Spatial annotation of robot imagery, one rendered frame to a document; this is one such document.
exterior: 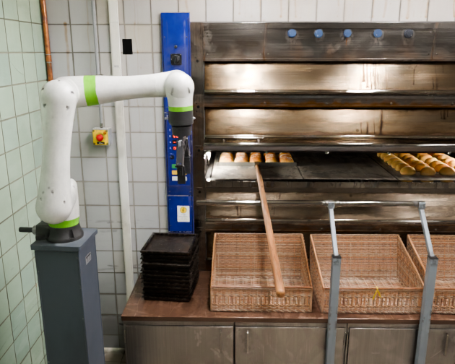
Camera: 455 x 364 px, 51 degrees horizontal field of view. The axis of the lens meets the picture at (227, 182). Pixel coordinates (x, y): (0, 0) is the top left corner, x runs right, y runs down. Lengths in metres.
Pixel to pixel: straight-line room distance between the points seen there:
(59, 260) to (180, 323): 0.89
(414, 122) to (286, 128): 0.75
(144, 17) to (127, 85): 1.00
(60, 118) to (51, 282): 0.71
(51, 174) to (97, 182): 1.24
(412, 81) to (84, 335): 2.17
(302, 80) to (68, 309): 1.73
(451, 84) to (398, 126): 0.36
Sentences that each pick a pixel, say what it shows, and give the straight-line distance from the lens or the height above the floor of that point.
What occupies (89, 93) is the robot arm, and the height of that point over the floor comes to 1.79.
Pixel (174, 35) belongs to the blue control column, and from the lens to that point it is 2.79.
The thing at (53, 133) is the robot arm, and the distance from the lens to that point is 1.78.
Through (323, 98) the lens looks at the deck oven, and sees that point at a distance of 2.85.
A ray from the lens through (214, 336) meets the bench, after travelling 2.70.
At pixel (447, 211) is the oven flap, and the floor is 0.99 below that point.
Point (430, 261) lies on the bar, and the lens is 2.60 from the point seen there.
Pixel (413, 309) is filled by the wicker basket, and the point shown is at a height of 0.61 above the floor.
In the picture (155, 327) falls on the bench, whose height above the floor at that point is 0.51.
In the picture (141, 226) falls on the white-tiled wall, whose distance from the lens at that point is 3.05.
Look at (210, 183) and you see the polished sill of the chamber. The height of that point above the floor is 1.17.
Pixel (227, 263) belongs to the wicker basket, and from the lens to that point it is 3.00.
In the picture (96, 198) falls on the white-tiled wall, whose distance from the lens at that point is 3.06.
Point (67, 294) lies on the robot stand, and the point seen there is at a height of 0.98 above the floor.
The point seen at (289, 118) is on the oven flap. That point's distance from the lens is 2.85.
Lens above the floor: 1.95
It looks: 15 degrees down
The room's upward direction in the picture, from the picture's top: straight up
